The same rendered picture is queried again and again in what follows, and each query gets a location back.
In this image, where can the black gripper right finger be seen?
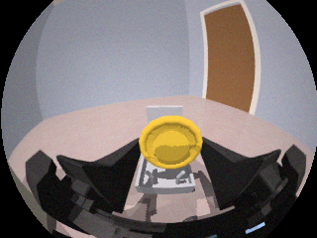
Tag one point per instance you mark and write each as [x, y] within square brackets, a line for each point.
[231, 172]

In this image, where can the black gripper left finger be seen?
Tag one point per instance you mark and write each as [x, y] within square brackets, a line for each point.
[110, 177]

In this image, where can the yellow plate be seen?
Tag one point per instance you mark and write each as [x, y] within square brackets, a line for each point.
[170, 142]

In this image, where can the white dish rack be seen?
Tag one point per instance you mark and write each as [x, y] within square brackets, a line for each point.
[154, 180]

